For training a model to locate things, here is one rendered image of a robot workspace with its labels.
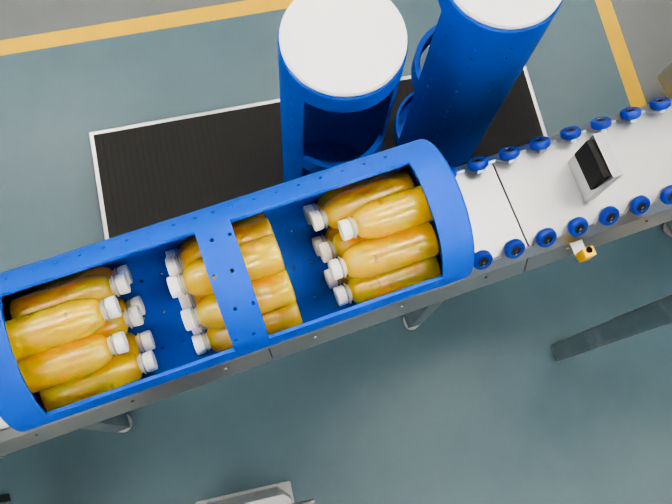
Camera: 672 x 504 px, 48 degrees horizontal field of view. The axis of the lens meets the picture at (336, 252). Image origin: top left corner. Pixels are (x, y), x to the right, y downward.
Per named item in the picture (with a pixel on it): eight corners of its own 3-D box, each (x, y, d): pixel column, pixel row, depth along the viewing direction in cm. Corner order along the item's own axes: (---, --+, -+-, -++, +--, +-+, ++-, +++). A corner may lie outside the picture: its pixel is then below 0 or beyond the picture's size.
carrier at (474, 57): (479, 99, 260) (397, 89, 259) (568, -71, 175) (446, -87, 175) (475, 177, 253) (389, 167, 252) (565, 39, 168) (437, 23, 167)
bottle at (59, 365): (0, 374, 130) (109, 337, 133) (5, 352, 136) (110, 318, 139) (18, 406, 133) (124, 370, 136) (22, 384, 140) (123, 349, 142)
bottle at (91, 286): (4, 299, 135) (109, 265, 138) (16, 300, 142) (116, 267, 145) (16, 337, 135) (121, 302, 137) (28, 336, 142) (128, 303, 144)
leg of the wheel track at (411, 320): (422, 326, 254) (461, 287, 194) (406, 332, 253) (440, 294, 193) (415, 310, 255) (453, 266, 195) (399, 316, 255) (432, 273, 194)
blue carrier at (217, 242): (459, 293, 159) (489, 249, 132) (43, 439, 147) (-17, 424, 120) (408, 174, 167) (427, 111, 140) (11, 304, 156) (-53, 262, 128)
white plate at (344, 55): (252, 28, 163) (252, 31, 165) (338, 120, 159) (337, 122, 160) (348, -43, 169) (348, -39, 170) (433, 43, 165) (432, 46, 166)
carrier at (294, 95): (265, 174, 249) (323, 238, 245) (250, 31, 165) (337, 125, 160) (331, 122, 255) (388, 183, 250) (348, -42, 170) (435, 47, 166)
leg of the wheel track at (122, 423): (134, 428, 241) (80, 420, 181) (116, 435, 240) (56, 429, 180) (129, 411, 242) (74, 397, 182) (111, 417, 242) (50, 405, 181)
